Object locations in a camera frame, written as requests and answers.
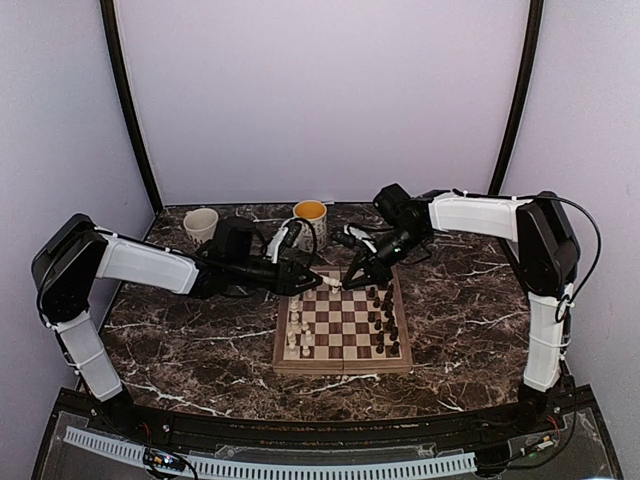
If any yellow inside patterned mug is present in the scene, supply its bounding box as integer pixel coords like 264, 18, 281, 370
293, 200, 328, 253

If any white ceramic mug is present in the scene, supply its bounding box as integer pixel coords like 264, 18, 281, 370
183, 208, 219, 247

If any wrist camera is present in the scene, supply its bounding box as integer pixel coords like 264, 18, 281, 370
331, 224, 377, 253
265, 217, 318, 265

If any black frame post left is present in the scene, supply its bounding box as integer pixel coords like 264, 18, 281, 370
99, 0, 164, 215

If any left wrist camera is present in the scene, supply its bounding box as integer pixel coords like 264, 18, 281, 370
265, 217, 318, 265

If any white chess queen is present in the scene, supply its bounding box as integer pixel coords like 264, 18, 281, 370
322, 276, 342, 290

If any white cable duct strip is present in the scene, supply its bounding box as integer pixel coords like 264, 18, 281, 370
63, 427, 477, 479

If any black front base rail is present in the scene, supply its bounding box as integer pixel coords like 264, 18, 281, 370
49, 387, 596, 451

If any wooden chess board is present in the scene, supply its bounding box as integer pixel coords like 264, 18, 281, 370
272, 278, 413, 375

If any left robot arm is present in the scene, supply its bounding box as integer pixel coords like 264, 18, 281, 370
31, 213, 323, 436

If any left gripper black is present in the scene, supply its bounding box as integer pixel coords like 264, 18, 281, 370
227, 257, 323, 297

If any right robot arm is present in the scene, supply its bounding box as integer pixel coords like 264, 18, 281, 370
342, 184, 580, 392

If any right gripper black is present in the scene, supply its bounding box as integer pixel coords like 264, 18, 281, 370
343, 224, 429, 289

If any black frame post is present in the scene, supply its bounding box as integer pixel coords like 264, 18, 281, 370
488, 0, 544, 195
99, 0, 164, 215

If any black frame post right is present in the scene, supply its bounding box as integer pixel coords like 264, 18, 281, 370
488, 0, 544, 195

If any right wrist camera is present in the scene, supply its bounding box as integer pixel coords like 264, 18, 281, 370
331, 224, 377, 253

